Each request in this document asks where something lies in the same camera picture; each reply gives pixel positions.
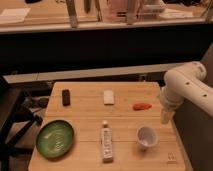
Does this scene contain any metal frame post left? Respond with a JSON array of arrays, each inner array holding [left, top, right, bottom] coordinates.
[[66, 0, 78, 28]]

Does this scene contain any orange carrot toy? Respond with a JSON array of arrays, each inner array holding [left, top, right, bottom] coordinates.
[[133, 103, 152, 111]]

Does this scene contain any white ceramic cup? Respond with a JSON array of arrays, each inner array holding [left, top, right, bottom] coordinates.
[[137, 126, 158, 151]]

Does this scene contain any black eraser block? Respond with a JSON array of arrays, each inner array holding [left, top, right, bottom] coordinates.
[[62, 89, 71, 106]]

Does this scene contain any white rectangular block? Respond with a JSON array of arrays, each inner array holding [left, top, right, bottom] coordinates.
[[103, 90, 114, 105]]

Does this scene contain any black chair left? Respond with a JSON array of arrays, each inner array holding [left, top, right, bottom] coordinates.
[[0, 75, 43, 171]]

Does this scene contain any metal frame post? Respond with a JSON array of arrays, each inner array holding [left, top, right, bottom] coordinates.
[[126, 0, 136, 25], [66, 0, 78, 28]]

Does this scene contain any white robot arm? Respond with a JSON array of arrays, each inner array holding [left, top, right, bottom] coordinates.
[[159, 61, 213, 124]]

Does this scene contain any white tube with cap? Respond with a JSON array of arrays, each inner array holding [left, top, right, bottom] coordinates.
[[101, 120, 113, 163]]

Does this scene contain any metal frame post right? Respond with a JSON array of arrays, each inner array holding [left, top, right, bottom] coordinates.
[[126, 0, 136, 25]]

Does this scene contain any green ceramic plate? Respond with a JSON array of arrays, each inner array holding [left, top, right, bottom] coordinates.
[[36, 120, 75, 159]]

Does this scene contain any white paper sheet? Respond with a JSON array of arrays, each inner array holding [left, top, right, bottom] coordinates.
[[0, 8, 30, 25]]

